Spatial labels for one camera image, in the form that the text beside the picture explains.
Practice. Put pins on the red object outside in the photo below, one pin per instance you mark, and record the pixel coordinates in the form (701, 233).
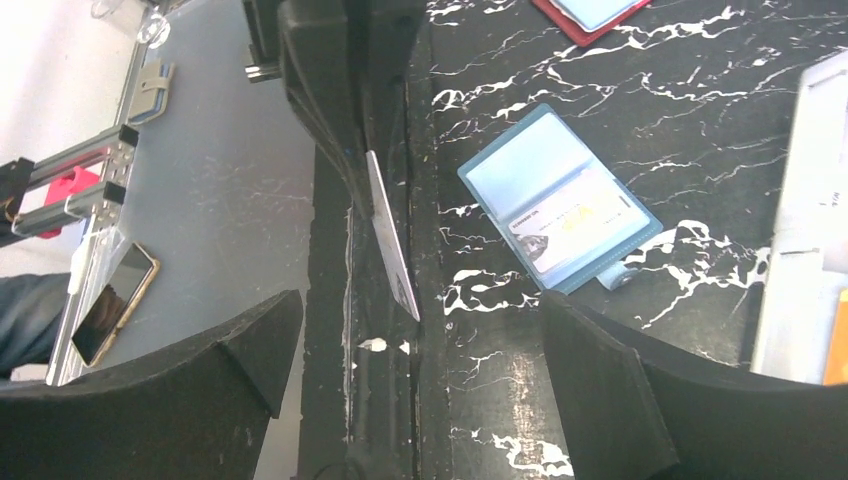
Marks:
(72, 183)

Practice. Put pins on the red open card holder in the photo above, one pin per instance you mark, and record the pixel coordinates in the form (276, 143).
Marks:
(586, 21)

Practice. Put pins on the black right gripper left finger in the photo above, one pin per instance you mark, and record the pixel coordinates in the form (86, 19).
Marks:
(196, 409)

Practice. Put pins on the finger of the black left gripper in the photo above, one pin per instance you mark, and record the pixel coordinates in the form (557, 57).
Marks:
(391, 28)
(316, 36)

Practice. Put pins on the aluminium frame rail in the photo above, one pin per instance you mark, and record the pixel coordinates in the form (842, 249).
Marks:
(47, 318)

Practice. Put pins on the blue leather card holder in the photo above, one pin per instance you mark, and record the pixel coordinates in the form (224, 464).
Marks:
(526, 163)

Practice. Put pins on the smartphone on side table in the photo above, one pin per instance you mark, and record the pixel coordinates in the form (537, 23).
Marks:
(115, 303)

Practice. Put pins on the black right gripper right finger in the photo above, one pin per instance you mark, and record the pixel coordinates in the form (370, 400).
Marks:
(635, 407)

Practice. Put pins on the grey card holder outside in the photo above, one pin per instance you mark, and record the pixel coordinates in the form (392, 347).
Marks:
(150, 96)

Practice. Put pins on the white divided plastic tray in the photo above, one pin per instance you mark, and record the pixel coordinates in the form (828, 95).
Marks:
(807, 270)

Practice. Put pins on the orange card in tray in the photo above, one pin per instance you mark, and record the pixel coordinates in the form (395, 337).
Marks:
(836, 363)

